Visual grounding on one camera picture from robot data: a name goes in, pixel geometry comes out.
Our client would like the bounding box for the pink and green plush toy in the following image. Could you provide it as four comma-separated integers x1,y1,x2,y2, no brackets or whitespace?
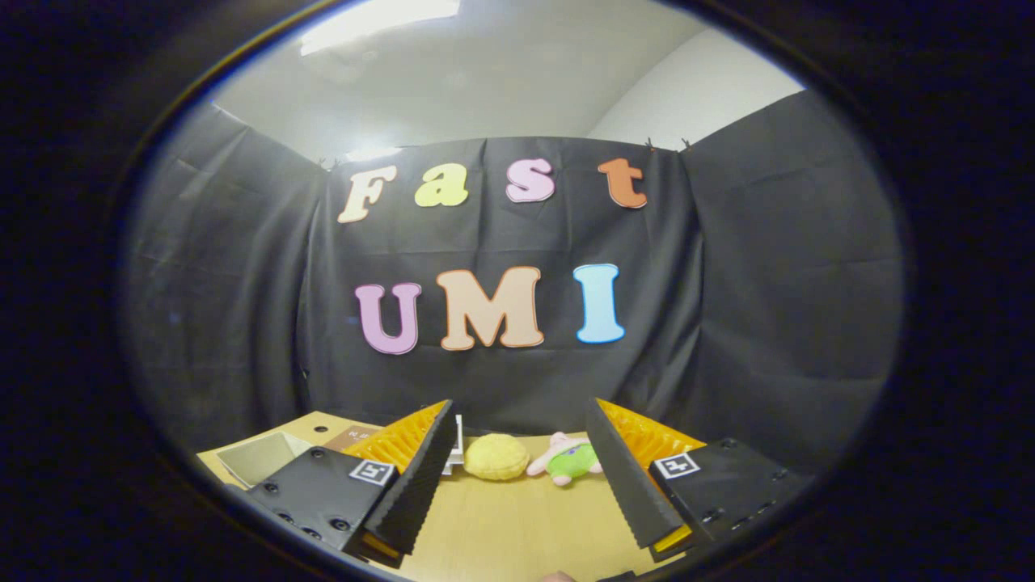
526,431,604,487

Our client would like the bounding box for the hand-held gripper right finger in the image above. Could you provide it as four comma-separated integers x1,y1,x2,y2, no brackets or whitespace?
585,397,814,564

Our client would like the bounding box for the yellow plush toy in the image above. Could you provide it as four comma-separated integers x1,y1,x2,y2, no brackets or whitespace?
463,432,532,483

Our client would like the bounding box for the stack of white books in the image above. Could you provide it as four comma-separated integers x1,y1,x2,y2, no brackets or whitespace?
441,414,466,476

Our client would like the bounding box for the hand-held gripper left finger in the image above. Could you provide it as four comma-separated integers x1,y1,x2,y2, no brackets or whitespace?
247,399,458,569

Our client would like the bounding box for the black backdrop cloth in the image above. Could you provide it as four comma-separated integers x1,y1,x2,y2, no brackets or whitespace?
121,89,906,478

